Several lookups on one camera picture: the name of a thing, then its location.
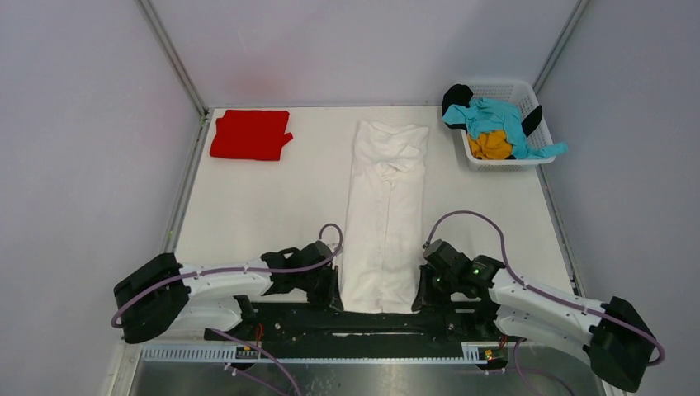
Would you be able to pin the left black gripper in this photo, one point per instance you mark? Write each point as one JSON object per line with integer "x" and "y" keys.
{"x": 330, "y": 294}

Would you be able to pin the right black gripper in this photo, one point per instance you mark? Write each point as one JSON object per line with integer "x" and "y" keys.
{"x": 424, "y": 291}

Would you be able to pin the white t shirt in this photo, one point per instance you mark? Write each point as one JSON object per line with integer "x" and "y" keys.
{"x": 382, "y": 254}

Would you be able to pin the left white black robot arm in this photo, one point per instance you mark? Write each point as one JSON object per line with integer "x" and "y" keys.
{"x": 166, "y": 295}

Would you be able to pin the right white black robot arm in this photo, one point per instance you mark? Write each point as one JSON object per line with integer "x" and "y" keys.
{"x": 611, "y": 338}

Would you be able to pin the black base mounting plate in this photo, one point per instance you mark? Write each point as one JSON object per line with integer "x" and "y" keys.
{"x": 296, "y": 330}

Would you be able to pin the right small circuit board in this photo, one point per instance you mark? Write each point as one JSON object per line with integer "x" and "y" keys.
{"x": 495, "y": 354}

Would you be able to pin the small circuit board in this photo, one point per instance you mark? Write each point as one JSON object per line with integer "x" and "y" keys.
{"x": 495, "y": 354}
{"x": 246, "y": 352}

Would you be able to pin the left small circuit board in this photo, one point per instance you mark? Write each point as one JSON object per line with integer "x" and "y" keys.
{"x": 246, "y": 352}

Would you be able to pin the yellow t shirt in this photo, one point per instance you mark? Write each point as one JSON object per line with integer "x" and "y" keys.
{"x": 492, "y": 145}

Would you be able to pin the folded red t shirt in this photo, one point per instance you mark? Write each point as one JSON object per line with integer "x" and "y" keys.
{"x": 251, "y": 135}

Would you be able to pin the light blue t shirt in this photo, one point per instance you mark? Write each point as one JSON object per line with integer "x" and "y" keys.
{"x": 486, "y": 115}

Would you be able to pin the white plastic laundry basket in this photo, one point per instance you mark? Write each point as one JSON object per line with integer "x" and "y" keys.
{"x": 520, "y": 94}

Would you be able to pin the black t shirt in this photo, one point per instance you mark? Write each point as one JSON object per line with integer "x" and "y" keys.
{"x": 461, "y": 95}

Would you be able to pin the white slotted cable duct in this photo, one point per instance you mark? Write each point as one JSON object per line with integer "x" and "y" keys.
{"x": 182, "y": 353}

